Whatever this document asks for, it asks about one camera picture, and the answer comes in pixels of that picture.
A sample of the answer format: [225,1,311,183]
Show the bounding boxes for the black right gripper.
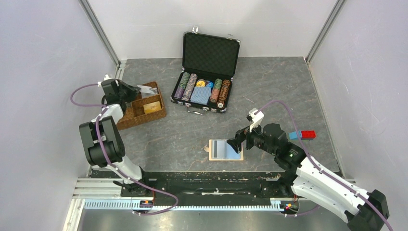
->
[227,119,277,156]

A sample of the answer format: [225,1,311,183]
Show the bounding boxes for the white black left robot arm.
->
[79,76,151,196]

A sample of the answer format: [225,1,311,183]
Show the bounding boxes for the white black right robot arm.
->
[227,123,390,231]

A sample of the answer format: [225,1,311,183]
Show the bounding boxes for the gold card in basket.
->
[143,101,162,114]

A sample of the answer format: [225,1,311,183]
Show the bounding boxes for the blue playing card deck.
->
[190,86,211,105]

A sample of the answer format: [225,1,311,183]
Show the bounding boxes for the brown woven divided basket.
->
[117,81,167,130]

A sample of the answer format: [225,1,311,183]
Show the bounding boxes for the purple green chip stack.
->
[174,72,190,99]

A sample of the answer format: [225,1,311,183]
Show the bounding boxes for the red green chip stack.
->
[210,78,222,103]

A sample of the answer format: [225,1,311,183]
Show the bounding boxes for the blue toy brick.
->
[289,131,303,140]

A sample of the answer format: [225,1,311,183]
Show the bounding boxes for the brown orange chip stack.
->
[217,79,231,109]

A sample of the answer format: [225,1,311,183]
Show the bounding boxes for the purple grey chip stack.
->
[181,74,198,101]

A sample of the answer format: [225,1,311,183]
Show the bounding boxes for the blue dealer button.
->
[206,81,214,89]

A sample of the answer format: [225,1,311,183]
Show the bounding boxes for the yellow dealer button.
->
[196,79,206,87]

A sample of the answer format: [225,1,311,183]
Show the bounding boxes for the red toy brick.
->
[301,130,316,140]

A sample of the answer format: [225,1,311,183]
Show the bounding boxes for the black poker chip case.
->
[170,30,241,113]

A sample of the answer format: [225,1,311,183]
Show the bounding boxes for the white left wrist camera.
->
[97,74,119,87]

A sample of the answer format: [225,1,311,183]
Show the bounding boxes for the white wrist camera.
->
[246,108,264,132]
[97,74,119,87]

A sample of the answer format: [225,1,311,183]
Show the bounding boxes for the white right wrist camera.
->
[246,108,264,132]

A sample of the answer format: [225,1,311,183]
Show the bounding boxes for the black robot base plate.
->
[142,171,294,205]

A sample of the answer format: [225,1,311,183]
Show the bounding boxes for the left aluminium frame post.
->
[79,0,121,66]

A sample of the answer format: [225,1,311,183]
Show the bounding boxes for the aluminium frame post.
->
[79,0,121,66]
[305,0,346,65]

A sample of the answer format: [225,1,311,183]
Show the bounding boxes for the white slotted cable duct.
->
[83,199,284,212]

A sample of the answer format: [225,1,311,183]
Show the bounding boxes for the right aluminium frame post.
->
[305,0,346,65]

